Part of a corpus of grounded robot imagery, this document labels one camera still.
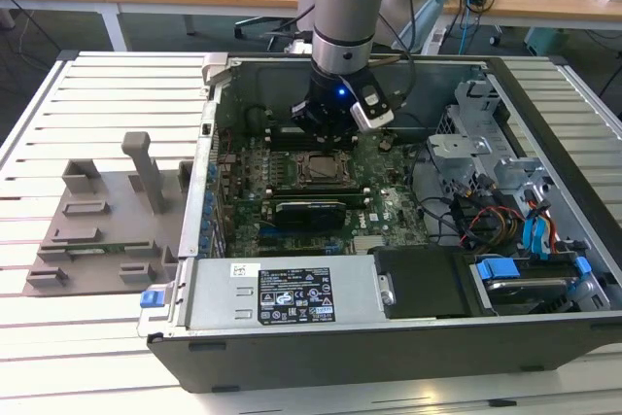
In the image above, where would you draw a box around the green RAM stick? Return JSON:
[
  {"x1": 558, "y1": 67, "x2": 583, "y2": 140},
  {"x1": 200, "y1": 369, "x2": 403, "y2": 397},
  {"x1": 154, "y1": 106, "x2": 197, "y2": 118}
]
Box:
[{"x1": 66, "y1": 243, "x2": 150, "y2": 257}]

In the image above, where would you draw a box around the grey parts rack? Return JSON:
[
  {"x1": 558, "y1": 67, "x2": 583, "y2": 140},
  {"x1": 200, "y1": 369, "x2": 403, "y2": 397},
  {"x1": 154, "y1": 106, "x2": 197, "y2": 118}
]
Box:
[{"x1": 23, "y1": 130, "x2": 195, "y2": 297}]

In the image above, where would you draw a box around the CPU socket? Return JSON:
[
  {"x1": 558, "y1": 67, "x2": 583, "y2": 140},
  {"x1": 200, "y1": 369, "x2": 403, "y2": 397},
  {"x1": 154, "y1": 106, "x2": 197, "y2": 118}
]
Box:
[{"x1": 290, "y1": 150, "x2": 352, "y2": 188}]

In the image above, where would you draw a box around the small silver heatsink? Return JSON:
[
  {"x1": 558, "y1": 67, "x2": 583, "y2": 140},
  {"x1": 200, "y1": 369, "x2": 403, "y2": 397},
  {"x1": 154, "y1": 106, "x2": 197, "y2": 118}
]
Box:
[{"x1": 352, "y1": 233, "x2": 384, "y2": 254}]

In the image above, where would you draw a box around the blue case latch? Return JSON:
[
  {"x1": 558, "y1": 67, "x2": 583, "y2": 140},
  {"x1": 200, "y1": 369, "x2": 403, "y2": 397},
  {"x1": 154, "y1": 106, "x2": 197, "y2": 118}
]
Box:
[{"x1": 138, "y1": 290, "x2": 165, "y2": 310}]

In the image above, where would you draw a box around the grey power supply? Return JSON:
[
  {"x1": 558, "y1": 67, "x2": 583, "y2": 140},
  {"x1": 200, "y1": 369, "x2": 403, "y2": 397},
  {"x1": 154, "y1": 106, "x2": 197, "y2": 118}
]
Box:
[{"x1": 187, "y1": 257, "x2": 390, "y2": 331}]

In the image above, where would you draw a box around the CPU with silver top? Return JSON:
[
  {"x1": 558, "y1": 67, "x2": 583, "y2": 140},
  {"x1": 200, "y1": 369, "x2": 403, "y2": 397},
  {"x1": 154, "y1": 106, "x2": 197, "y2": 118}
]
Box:
[{"x1": 306, "y1": 156, "x2": 339, "y2": 178}]

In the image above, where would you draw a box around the black open PC case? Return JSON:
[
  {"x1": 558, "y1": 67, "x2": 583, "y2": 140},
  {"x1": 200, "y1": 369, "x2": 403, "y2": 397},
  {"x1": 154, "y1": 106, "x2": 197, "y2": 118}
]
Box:
[{"x1": 136, "y1": 52, "x2": 622, "y2": 395}]

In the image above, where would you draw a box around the teal container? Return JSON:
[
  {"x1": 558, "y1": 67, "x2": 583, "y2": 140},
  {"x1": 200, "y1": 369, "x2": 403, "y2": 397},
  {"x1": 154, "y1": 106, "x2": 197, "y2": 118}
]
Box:
[{"x1": 525, "y1": 26, "x2": 570, "y2": 57}]

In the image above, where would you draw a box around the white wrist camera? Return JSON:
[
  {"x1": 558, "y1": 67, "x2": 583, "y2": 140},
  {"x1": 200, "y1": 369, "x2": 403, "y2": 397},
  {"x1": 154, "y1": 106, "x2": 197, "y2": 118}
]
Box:
[{"x1": 349, "y1": 83, "x2": 396, "y2": 134}]

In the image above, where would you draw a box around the blue data wire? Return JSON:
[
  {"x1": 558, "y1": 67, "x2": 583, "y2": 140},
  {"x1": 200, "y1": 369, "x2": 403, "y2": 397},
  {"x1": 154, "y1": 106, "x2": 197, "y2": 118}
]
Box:
[
  {"x1": 521, "y1": 210, "x2": 537, "y2": 254},
  {"x1": 533, "y1": 208, "x2": 553, "y2": 261}
]

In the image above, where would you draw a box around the pale grey case latch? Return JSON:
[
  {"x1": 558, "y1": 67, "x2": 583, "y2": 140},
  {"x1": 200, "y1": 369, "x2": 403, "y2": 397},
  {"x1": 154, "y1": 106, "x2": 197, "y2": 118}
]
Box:
[{"x1": 199, "y1": 52, "x2": 230, "y2": 86}]

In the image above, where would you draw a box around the metal drive cage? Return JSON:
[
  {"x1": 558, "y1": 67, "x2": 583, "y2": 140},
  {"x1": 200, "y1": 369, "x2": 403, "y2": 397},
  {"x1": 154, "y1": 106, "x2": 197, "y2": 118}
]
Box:
[{"x1": 423, "y1": 78, "x2": 555, "y2": 202}]

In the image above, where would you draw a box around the black graphics card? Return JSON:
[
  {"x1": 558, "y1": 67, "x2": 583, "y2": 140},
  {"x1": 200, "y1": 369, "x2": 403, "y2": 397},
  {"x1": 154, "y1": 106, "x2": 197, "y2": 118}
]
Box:
[{"x1": 272, "y1": 196, "x2": 347, "y2": 230}]

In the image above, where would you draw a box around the hard disk in blue carrier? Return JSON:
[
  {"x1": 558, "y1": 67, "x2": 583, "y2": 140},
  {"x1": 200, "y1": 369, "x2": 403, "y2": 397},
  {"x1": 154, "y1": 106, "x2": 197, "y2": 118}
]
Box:
[{"x1": 468, "y1": 252, "x2": 592, "y2": 314}]

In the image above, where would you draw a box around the multicolour power wire bundle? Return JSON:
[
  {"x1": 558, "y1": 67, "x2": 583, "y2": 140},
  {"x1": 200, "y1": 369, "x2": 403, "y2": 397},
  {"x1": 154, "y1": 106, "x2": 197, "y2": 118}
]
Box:
[{"x1": 459, "y1": 203, "x2": 525, "y2": 247}]

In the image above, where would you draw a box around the black office chair base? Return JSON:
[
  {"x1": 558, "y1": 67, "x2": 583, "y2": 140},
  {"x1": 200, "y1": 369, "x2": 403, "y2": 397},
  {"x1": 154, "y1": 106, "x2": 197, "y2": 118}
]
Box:
[{"x1": 233, "y1": 15, "x2": 298, "y2": 52}]

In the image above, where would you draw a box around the green motherboard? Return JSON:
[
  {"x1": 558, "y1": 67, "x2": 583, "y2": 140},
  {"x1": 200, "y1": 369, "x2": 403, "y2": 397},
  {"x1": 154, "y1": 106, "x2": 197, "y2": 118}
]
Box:
[{"x1": 213, "y1": 130, "x2": 432, "y2": 259}]

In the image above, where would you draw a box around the black plastic shroud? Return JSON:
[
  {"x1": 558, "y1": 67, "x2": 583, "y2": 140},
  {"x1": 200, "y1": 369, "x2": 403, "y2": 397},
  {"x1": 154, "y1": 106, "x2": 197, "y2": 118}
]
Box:
[{"x1": 366, "y1": 244, "x2": 480, "y2": 319}]

